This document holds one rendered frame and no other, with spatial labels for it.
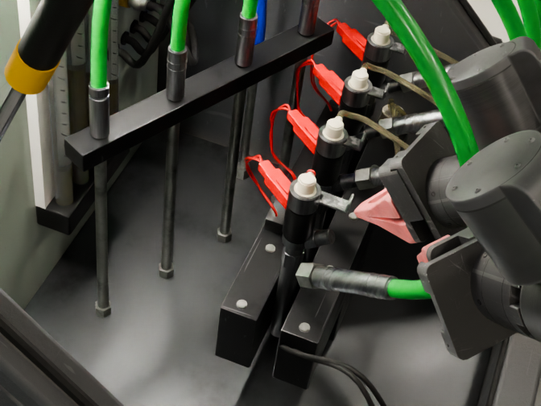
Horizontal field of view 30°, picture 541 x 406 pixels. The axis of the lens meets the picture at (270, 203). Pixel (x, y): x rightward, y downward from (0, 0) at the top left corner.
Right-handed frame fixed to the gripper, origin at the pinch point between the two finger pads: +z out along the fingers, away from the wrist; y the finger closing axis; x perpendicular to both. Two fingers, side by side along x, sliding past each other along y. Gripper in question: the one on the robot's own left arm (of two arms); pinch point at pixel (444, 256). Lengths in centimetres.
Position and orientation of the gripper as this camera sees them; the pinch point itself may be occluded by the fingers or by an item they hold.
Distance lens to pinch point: 71.3
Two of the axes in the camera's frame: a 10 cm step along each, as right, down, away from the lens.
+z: -2.9, -1.0, 9.5
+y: -8.8, 4.2, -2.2
